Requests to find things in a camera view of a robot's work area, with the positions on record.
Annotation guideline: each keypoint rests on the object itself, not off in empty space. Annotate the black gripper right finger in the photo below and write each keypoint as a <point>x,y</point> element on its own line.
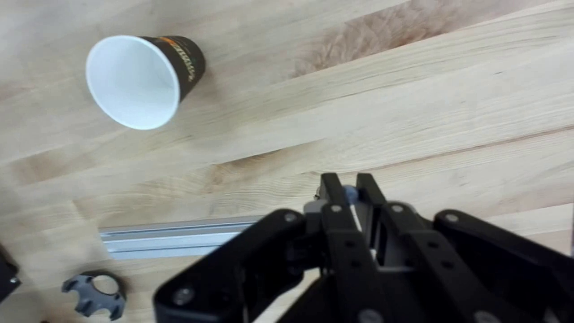
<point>467,263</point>

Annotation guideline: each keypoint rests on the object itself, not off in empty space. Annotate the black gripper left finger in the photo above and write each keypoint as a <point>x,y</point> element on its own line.
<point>270,263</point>

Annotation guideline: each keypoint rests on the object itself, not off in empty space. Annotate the white paper cup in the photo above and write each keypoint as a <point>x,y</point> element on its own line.
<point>132,84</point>

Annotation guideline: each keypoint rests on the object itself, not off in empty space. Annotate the black block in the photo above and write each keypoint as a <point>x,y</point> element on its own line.
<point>6,276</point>

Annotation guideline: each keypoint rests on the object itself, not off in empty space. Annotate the aluminium extrusion rail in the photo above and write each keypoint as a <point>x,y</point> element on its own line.
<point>173,236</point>

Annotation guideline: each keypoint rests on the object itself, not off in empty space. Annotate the small black metal bracket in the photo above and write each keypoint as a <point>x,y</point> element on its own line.
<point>82,293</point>

